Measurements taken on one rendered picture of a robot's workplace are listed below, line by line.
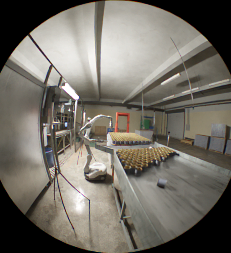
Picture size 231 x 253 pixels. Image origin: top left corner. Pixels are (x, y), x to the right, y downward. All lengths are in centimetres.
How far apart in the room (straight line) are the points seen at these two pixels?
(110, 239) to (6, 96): 238
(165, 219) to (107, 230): 117
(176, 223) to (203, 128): 960
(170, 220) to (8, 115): 189
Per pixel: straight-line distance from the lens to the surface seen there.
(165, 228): 62
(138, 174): 90
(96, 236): 165
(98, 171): 226
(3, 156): 149
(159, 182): 81
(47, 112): 196
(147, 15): 335
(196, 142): 847
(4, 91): 147
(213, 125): 793
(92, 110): 1109
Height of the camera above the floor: 162
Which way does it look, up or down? 3 degrees down
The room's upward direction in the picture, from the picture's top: 3 degrees clockwise
